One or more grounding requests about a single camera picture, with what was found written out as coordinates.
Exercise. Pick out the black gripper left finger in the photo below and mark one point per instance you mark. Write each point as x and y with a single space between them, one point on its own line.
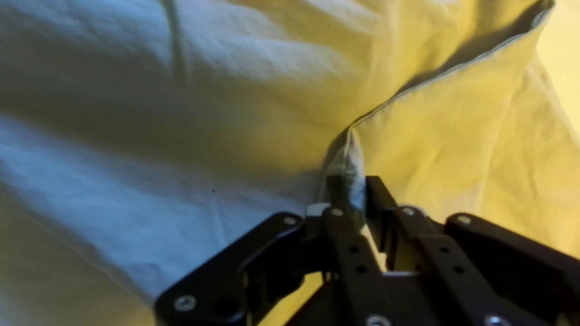
284 272

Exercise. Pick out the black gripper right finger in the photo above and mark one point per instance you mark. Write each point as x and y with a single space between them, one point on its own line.
483 272

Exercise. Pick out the white towel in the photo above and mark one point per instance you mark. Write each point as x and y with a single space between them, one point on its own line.
211 109

